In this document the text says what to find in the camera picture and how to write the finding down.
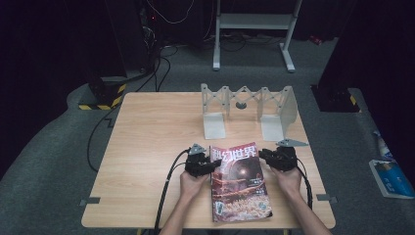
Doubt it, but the magazine with reddish cover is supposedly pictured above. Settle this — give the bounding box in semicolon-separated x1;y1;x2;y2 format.
208;141;274;223

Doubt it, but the white and blue bottle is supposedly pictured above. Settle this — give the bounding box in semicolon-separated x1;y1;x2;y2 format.
372;129;397;162

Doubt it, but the black base with yellow stripes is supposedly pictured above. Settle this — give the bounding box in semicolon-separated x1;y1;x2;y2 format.
310;84;362;114
77;75;128;112

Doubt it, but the thin white cable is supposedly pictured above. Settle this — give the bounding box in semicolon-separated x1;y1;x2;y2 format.
146;0;196;25

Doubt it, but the white metal stand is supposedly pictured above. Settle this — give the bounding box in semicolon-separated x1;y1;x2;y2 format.
211;0;303;73

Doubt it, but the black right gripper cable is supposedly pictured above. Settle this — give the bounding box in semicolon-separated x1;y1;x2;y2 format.
295;165;314;211

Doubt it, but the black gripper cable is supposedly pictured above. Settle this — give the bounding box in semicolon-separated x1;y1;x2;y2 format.
154;148;191;235
295;165;314;211

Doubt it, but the white expandable metal book rack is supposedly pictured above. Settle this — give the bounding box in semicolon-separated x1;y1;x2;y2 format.
200;82;299;143

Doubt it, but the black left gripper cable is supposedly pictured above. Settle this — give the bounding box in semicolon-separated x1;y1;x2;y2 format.
154;148;191;235

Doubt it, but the black floor cable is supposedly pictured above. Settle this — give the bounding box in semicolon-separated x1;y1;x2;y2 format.
86;107;119;173

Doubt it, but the person's right hand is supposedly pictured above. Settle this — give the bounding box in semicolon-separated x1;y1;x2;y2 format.
269;164;303;198

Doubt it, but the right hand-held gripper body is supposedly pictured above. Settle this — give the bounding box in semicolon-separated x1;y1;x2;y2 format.
268;138;309;172

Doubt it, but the blue and white box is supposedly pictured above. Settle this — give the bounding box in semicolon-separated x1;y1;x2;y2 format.
368;159;415;200

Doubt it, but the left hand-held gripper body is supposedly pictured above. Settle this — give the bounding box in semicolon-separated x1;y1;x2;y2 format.
184;143;213;178

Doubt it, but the person's left hand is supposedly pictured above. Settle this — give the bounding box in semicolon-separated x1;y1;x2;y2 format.
179;169;211;201

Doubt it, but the gray tape strip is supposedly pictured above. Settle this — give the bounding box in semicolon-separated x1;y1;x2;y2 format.
79;196;102;208
315;193;338;203

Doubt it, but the bundle of black cables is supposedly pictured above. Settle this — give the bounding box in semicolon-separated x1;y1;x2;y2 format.
134;27;180;93

